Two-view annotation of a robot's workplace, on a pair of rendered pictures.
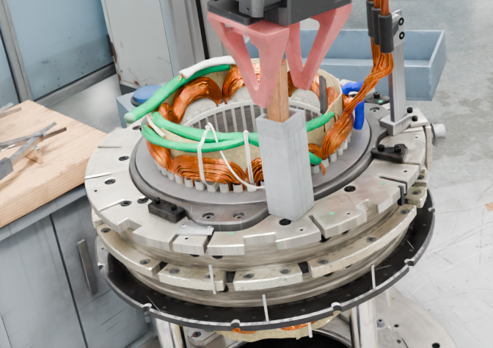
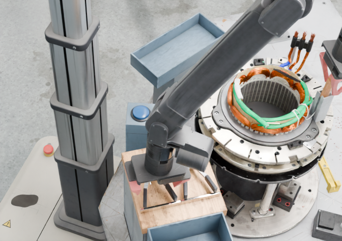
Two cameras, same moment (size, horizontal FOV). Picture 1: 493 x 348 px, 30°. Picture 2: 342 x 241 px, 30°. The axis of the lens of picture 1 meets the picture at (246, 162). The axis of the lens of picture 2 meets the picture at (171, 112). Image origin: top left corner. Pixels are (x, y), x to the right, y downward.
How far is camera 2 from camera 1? 1.37 m
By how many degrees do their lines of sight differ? 55
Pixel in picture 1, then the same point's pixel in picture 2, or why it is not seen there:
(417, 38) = (191, 20)
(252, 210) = (313, 125)
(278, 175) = (324, 110)
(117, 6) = not seen: outside the picture
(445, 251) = not seen: hidden behind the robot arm
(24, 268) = not seen: hidden behind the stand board
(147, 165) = (261, 137)
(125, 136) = (223, 134)
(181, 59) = (88, 86)
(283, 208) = (321, 118)
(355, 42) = (169, 35)
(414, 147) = (302, 72)
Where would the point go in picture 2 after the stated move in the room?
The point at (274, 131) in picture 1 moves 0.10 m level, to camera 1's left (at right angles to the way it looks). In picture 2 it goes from (329, 99) to (316, 131)
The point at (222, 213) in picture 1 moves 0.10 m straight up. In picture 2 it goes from (309, 132) to (320, 106)
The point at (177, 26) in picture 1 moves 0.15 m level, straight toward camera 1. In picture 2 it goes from (88, 73) to (142, 91)
